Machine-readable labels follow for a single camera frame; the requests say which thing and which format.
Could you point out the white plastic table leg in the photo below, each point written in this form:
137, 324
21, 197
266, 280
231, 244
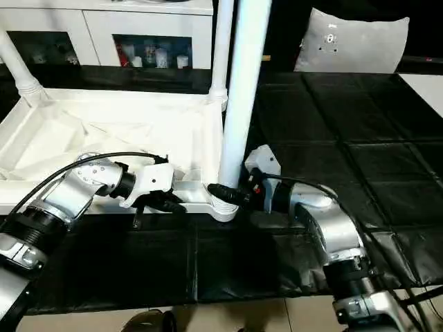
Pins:
221, 52
20, 76
242, 103

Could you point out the white plastic table top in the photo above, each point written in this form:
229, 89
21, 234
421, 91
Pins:
104, 114

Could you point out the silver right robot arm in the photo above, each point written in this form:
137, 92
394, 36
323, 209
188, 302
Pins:
332, 224

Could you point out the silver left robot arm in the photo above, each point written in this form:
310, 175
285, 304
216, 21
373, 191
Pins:
62, 197

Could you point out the black work mat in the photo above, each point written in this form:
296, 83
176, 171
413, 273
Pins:
346, 121

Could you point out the dark robot left foot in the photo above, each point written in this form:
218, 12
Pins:
145, 321

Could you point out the dark robot foot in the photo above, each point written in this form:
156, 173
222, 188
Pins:
145, 321
252, 328

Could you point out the dark robot right foot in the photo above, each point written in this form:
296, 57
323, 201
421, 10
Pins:
252, 328

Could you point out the black box with gold label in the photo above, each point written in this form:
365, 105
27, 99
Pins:
284, 31

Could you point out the grey cushion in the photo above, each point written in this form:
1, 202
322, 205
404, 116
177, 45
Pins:
353, 45

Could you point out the white glass-door cabinet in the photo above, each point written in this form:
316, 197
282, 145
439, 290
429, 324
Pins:
86, 17

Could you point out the white flat board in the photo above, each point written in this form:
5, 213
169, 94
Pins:
427, 91

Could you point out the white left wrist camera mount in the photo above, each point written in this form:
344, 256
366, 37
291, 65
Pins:
152, 180

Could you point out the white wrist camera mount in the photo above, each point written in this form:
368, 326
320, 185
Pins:
152, 180
266, 159

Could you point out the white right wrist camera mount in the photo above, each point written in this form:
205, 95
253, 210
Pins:
266, 159

